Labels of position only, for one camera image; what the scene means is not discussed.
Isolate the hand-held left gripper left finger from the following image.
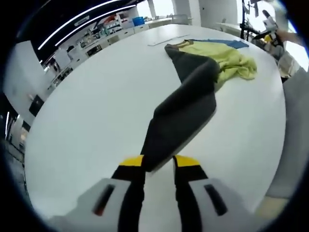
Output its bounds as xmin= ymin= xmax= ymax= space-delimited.
xmin=78 ymin=155 xmax=146 ymax=232

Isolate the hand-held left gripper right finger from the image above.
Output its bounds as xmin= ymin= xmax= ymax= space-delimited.
xmin=172 ymin=154 xmax=243 ymax=232

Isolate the clear template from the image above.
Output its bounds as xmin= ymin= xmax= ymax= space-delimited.
xmin=147 ymin=33 xmax=191 ymax=47

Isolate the black stand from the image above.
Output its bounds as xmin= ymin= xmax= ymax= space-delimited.
xmin=239 ymin=0 xmax=261 ymax=41

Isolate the black box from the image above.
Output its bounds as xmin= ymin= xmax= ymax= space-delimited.
xmin=28 ymin=94 xmax=45 ymax=117

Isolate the white storage counter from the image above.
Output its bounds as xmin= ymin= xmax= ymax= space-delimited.
xmin=54 ymin=13 xmax=151 ymax=64

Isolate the large white pillar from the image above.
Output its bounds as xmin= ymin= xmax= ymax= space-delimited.
xmin=1 ymin=40 xmax=49 ymax=123

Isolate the ceiling light strip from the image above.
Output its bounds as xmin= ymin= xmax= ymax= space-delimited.
xmin=55 ymin=3 xmax=139 ymax=47
xmin=37 ymin=0 xmax=126 ymax=51

